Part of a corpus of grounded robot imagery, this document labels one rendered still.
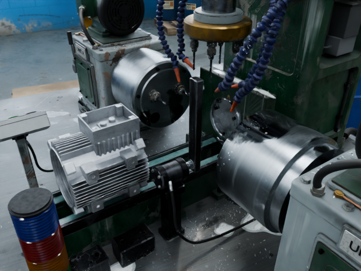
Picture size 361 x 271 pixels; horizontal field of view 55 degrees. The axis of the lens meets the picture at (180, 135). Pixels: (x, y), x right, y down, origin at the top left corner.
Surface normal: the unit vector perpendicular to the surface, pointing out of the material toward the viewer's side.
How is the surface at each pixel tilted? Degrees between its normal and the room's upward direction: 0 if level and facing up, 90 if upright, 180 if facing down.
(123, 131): 90
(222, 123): 90
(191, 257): 0
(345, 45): 90
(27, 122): 57
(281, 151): 32
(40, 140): 0
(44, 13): 90
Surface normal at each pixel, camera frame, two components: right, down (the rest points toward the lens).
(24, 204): 0.00, -0.85
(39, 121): 0.47, -0.11
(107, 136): 0.57, 0.43
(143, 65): -0.39, -0.62
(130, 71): -0.60, -0.37
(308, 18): -0.83, 0.29
